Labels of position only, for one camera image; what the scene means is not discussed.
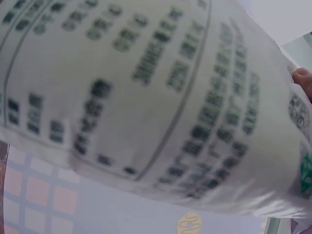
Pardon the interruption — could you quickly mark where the person's right hand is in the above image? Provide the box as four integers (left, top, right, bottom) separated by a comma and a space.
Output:
291, 67, 312, 103

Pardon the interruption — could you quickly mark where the white plastic bag green print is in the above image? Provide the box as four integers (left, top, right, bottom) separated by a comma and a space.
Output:
0, 0, 312, 224

